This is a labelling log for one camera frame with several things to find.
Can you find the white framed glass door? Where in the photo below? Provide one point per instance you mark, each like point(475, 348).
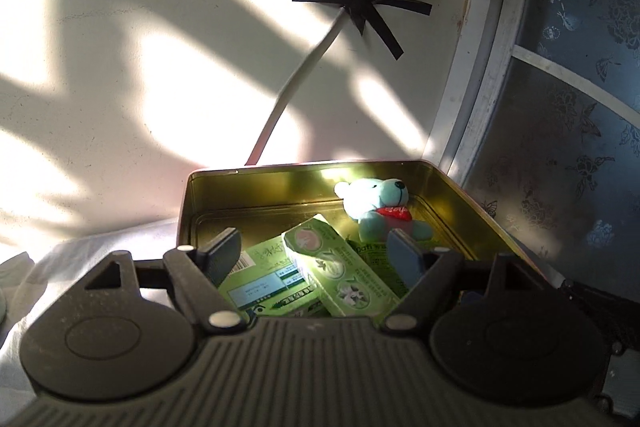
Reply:
point(575, 132)

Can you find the teal plush bear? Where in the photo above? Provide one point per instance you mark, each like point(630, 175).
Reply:
point(375, 202)

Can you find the gold metal tin box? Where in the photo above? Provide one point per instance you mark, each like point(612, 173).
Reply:
point(260, 192)

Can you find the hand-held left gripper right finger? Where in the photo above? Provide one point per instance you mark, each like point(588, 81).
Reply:
point(402, 262)

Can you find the wide green cardboard box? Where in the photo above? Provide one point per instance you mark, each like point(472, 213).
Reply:
point(265, 287)

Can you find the white bed sheet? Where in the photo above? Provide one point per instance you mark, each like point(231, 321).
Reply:
point(60, 257)

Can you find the long green toothpaste box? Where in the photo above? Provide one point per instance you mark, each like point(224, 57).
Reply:
point(372, 254)
point(340, 272)

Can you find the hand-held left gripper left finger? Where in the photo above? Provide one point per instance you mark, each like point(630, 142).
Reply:
point(225, 257)

